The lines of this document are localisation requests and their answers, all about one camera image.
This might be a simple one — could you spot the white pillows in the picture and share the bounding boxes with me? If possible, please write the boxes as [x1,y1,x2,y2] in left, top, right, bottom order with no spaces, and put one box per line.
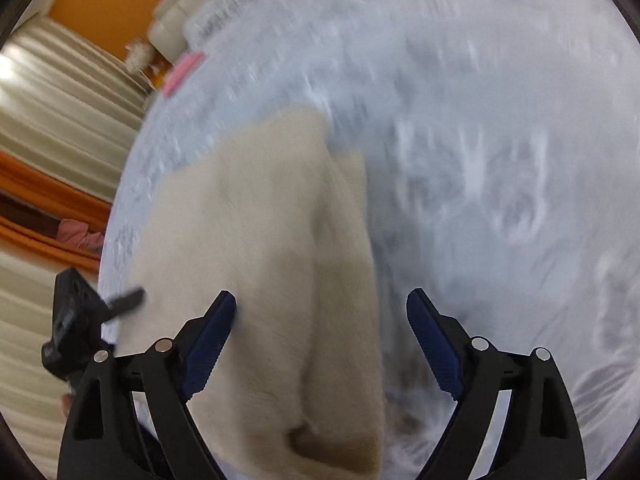
[149,0,261,58]

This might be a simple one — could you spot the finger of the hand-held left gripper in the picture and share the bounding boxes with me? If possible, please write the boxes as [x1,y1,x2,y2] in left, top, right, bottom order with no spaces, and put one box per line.
[105,287,147,321]

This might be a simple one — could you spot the pink hanging clothes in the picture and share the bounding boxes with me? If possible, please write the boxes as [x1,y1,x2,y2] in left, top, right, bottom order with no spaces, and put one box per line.
[56,218,106,252]

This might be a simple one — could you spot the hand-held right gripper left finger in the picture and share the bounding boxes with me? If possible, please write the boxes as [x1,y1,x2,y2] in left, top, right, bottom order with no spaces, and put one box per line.
[57,290,237,480]

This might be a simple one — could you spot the cream sweater with black hearts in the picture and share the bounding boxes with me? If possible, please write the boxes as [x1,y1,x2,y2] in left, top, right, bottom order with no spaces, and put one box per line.
[117,105,386,476]

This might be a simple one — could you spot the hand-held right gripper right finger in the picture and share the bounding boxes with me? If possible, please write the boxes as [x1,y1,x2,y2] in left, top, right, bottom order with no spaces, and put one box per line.
[406,287,587,480]

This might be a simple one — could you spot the blue butterfly bedspread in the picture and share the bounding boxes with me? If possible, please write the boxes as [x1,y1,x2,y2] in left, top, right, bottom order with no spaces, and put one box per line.
[97,0,640,480]

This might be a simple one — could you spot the cream curtain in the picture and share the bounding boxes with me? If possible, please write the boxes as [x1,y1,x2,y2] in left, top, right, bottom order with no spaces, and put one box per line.
[0,15,153,196]
[0,250,118,426]

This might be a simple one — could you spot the white fluffy table lamp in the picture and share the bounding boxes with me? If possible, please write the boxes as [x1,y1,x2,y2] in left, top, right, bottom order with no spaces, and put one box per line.
[125,40,151,71]

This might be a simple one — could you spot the pink folded cloth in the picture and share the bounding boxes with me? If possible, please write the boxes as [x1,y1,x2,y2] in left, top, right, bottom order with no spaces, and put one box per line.
[162,51,206,98]

